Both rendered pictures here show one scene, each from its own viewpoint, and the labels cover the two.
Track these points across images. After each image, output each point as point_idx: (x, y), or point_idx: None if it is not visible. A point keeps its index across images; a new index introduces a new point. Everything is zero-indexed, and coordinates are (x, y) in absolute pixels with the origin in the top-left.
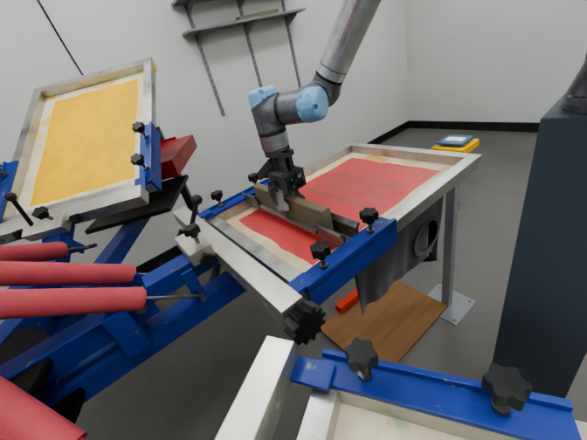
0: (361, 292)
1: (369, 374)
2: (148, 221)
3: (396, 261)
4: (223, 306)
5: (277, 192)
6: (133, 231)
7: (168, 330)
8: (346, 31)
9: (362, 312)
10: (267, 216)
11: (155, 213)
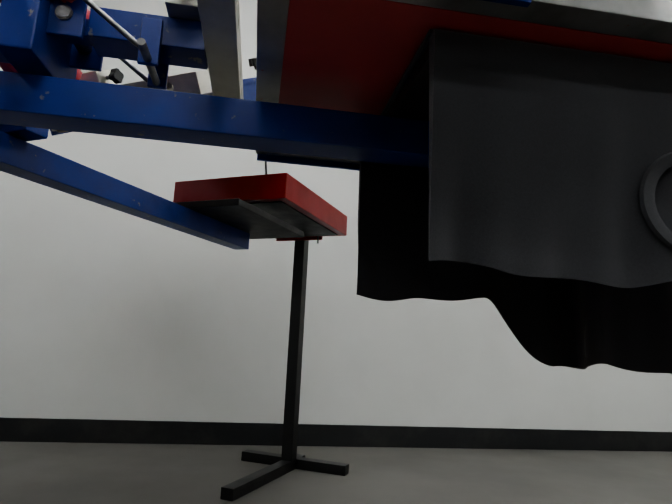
0: (436, 177)
1: None
2: (207, 234)
3: (575, 198)
4: (169, 127)
5: None
6: (175, 210)
7: (70, 90)
8: None
9: (429, 244)
10: None
11: (218, 202)
